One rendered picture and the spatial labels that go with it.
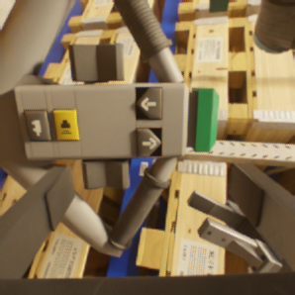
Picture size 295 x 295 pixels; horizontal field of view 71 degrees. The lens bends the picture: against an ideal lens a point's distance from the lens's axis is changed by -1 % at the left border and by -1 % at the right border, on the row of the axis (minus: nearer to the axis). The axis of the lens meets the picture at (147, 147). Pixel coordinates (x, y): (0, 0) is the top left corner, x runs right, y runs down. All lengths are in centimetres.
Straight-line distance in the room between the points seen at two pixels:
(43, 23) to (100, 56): 7
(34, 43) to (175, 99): 17
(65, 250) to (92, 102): 89
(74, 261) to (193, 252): 50
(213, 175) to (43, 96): 84
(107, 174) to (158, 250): 70
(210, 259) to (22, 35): 89
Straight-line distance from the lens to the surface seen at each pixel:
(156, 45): 26
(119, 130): 26
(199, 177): 99
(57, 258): 110
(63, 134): 27
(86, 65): 26
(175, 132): 26
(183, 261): 95
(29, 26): 30
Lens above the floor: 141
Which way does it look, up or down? 15 degrees down
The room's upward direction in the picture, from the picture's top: 94 degrees clockwise
